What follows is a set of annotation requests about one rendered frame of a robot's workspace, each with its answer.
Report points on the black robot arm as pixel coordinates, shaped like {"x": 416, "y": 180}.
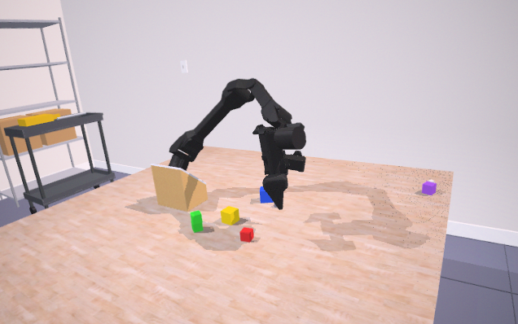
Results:
{"x": 283, "y": 135}

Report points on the red block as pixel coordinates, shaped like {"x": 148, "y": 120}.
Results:
{"x": 246, "y": 234}

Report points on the purple cube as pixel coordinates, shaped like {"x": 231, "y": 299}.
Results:
{"x": 429, "y": 188}

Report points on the green block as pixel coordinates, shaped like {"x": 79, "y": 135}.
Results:
{"x": 196, "y": 217}
{"x": 197, "y": 227}

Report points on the blue block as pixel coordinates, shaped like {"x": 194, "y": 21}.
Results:
{"x": 264, "y": 197}

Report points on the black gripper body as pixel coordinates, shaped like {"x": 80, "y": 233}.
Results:
{"x": 272, "y": 163}

